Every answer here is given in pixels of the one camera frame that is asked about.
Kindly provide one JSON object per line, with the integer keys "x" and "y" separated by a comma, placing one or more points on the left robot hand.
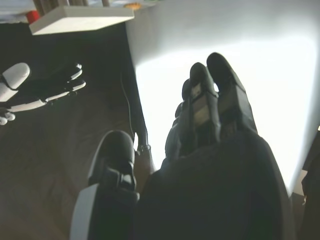
{"x": 212, "y": 187}

